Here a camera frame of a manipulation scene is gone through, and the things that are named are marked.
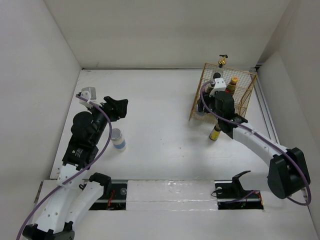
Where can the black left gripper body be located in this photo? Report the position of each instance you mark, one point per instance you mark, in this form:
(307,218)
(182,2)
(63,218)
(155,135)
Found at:
(99,117)

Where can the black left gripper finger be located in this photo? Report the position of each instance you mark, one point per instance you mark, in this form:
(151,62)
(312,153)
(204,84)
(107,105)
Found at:
(116,104)
(116,114)

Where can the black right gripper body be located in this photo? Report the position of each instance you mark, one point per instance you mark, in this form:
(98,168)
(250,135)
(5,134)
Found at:
(210,102)

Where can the green red sauce bottle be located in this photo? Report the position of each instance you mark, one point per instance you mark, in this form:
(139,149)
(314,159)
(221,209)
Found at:
(231,87)

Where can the spice jar silver lid blue label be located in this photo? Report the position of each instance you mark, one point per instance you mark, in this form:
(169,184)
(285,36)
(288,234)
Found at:
(118,140)

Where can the tall clear dispenser bottle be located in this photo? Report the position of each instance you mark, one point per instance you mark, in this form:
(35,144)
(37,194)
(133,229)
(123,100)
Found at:
(218,71)

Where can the dark sauce bottle black cap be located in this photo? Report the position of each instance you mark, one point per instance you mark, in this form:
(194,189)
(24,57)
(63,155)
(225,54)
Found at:
(209,88)

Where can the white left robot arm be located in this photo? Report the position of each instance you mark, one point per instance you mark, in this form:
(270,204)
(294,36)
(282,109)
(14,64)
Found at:
(55,216)

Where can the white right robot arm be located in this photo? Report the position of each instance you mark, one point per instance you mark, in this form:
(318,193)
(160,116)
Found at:
(288,176)

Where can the small yellow label bottle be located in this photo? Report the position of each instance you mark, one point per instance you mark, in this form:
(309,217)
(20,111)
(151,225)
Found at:
(215,133)

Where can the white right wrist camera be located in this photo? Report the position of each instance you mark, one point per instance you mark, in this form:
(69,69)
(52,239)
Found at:
(218,85)

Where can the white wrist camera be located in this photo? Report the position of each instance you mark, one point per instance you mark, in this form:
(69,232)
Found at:
(218,85)
(87,95)

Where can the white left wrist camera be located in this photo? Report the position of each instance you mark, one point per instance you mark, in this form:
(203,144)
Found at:
(87,95)

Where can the gold wire basket rack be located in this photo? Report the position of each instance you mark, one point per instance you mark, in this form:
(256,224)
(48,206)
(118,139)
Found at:
(229,108)

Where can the black mounting rail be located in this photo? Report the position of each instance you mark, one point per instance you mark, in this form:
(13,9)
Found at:
(116,200)

